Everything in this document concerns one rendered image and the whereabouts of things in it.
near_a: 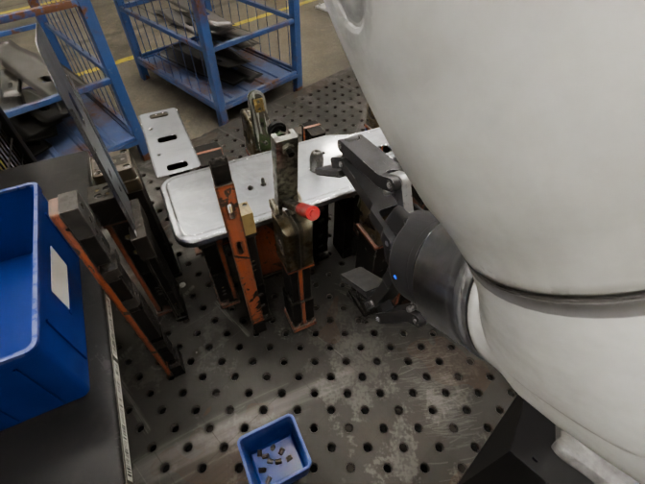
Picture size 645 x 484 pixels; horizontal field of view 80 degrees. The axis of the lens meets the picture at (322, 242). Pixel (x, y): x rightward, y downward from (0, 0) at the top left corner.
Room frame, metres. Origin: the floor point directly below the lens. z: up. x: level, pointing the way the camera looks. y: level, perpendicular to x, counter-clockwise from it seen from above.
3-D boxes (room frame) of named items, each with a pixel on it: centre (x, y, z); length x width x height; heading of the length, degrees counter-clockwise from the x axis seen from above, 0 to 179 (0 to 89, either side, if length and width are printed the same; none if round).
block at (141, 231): (0.53, 0.37, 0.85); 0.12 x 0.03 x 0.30; 26
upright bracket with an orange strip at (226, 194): (0.45, 0.15, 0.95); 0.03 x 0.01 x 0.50; 116
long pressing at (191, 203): (0.85, -0.31, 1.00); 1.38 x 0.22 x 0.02; 116
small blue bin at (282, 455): (0.17, 0.08, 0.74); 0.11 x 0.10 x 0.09; 116
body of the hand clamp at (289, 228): (0.49, 0.06, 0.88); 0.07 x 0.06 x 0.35; 26
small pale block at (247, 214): (0.49, 0.14, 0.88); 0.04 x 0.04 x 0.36; 26
